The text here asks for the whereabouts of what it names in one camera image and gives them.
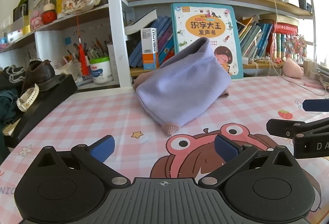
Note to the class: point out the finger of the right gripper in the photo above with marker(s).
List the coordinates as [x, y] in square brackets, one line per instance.
[316, 105]
[286, 128]

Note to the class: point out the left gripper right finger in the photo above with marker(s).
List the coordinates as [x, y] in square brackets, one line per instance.
[236, 157]

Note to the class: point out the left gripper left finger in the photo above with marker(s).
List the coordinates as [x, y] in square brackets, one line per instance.
[92, 157]

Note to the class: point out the purple and pink sweater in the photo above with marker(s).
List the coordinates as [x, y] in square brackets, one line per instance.
[183, 87]

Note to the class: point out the pink plush toy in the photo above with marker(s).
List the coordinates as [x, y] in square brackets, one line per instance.
[292, 69]

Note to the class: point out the pink checkered table mat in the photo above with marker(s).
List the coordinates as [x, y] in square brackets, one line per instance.
[140, 141]

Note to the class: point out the black box platform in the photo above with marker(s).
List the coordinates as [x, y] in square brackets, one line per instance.
[44, 104]

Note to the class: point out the red thick book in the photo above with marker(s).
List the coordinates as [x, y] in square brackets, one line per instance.
[284, 28]

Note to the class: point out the red hanging tassel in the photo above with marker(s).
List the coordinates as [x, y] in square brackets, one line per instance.
[84, 67]

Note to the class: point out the white green-lid jar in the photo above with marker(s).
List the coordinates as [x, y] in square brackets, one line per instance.
[101, 70]

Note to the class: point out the white wristwatch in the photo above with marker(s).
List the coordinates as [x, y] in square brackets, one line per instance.
[25, 101]

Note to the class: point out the brown leather shoe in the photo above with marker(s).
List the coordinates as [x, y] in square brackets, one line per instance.
[42, 74]

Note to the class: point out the dark green garment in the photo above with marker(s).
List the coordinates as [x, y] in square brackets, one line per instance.
[8, 99]

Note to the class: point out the teal children's picture book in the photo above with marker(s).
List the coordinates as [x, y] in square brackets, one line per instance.
[216, 22]

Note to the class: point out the white orange carton box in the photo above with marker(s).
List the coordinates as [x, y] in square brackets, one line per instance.
[149, 48]

